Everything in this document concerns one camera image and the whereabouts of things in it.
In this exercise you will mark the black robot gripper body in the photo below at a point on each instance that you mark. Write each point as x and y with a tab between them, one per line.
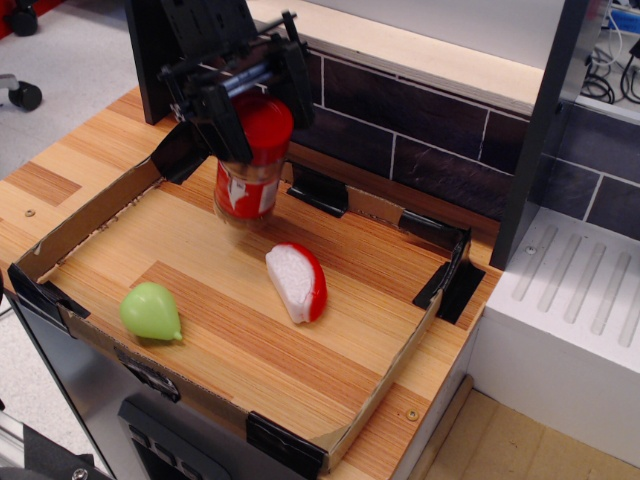
230	50

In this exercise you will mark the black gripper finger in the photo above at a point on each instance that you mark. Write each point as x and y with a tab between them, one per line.
293	87
218	122

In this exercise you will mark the red-lidded spice bottle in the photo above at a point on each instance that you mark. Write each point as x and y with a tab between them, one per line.
245	194

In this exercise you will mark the cardboard fence with black tape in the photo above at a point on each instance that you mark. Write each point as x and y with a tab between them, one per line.
348	396

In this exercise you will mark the dark left side panel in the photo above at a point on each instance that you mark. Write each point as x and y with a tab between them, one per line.
160	34

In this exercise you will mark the black office chair caster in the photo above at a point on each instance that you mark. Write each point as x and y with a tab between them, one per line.
21	94

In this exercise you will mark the red and white toy slice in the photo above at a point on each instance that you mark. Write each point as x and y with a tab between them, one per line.
299	280

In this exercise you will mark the green toy pear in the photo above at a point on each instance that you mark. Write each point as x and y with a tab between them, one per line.
150	311

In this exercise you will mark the black oven control panel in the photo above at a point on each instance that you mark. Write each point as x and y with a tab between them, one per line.
191	448

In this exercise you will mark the white sink drainboard unit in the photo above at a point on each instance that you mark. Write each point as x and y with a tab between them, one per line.
559	337

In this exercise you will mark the dark grey vertical post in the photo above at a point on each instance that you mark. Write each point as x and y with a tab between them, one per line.
561	84

